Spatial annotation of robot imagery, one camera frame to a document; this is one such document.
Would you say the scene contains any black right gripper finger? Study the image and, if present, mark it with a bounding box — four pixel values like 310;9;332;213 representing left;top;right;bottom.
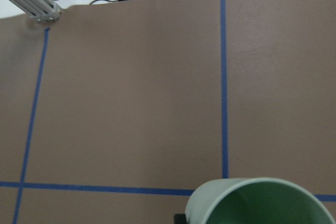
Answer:
174;214;187;224

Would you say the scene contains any pale green plastic cup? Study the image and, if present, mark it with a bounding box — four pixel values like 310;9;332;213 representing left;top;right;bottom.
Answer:
185;177;335;223

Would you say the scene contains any blue tape line crosswise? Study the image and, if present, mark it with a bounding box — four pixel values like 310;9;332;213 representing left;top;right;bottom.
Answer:
0;180;336;202

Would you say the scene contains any blue tape line lengthwise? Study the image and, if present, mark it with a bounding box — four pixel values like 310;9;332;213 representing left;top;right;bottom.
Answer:
12;27;50;223

